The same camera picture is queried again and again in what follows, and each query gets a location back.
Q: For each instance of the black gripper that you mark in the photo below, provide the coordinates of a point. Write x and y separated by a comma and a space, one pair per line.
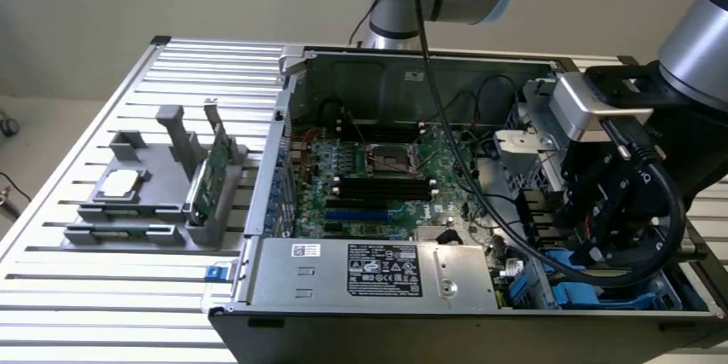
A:
620, 210

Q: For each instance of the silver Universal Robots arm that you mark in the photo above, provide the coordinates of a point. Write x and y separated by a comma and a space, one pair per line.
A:
694, 40

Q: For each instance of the black disk bay carrier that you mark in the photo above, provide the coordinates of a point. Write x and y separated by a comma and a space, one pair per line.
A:
538, 210

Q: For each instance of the blue disk bay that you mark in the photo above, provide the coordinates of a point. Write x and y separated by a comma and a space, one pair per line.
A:
575, 296

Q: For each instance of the metal disk cage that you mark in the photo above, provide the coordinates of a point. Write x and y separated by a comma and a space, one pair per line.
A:
523, 146

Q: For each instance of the silver chipset heatsink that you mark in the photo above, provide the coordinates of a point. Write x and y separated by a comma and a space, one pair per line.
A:
432, 234

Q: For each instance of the CPU socket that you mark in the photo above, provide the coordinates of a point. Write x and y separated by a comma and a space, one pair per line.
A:
394, 159

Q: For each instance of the black RAM slot bank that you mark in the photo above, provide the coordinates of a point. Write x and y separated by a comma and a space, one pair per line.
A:
382, 187
387, 129

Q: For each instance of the blue expansion slot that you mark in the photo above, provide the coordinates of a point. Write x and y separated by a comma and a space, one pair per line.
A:
358, 215

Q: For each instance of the black expansion slot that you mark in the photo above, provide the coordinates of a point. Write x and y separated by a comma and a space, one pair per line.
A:
358, 205

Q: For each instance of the green motherboard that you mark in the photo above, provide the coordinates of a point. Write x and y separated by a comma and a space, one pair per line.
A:
335, 163

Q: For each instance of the silver power supply unit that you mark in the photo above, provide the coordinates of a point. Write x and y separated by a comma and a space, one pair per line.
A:
324, 274

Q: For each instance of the open black PC case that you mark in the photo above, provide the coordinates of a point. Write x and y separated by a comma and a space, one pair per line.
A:
352, 338

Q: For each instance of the green graphics card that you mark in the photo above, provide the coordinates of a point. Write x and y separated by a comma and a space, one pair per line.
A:
214, 176

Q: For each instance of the blue case latch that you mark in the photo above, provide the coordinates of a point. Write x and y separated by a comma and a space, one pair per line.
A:
216, 274

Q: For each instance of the grey parts rack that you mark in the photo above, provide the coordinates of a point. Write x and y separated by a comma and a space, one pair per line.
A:
131, 159

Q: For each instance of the silver CPU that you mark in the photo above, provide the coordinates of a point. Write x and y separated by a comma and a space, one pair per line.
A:
119, 185

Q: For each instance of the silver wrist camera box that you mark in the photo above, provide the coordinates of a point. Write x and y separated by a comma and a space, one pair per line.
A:
580, 108

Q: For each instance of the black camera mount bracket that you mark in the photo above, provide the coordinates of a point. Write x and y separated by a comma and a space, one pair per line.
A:
620, 78

